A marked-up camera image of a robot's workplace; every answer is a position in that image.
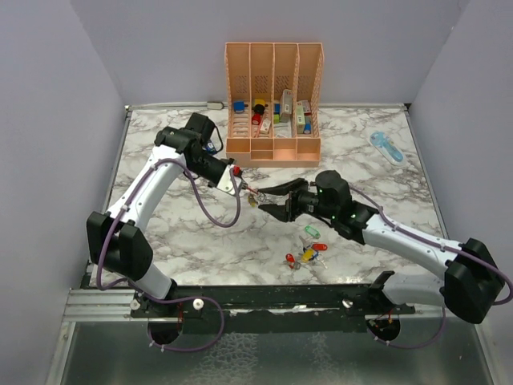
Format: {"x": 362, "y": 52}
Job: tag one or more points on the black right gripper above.
{"x": 289, "y": 211}

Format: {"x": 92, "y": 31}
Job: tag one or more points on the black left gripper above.
{"x": 225, "y": 165}

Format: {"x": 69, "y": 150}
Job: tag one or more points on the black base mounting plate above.
{"x": 272, "y": 309}

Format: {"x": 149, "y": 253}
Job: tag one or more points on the blue black stapler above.
{"x": 210, "y": 148}

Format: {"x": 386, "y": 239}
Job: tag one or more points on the grey box in organizer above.
{"x": 286, "y": 106}

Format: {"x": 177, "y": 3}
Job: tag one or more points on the blue block in organizer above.
{"x": 239, "y": 106}

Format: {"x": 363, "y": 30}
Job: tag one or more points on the small red key tag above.
{"x": 290, "y": 260}

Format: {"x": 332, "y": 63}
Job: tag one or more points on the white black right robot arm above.
{"x": 460, "y": 276}

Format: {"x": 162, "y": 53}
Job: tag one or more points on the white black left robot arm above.
{"x": 116, "y": 238}

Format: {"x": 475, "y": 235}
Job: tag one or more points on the white red box in organizer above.
{"x": 303, "y": 117}

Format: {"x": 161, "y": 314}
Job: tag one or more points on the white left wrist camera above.
{"x": 220, "y": 184}

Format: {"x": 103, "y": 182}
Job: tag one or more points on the green key tag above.
{"x": 312, "y": 232}

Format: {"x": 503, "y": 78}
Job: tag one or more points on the white plug at wall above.
{"x": 215, "y": 105}

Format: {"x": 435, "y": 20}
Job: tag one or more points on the packaged blue toothbrush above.
{"x": 384, "y": 144}

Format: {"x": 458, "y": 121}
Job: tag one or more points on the peach plastic desk organizer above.
{"x": 273, "y": 99}

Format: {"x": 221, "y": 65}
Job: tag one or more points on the silver keys pile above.
{"x": 306, "y": 243}

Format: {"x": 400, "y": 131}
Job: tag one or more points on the red black cylinder toy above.
{"x": 258, "y": 113}

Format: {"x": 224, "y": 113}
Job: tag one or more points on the grey red key organizer plate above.
{"x": 260, "y": 197}

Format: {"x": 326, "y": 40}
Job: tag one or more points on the yellow key tag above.
{"x": 307, "y": 256}

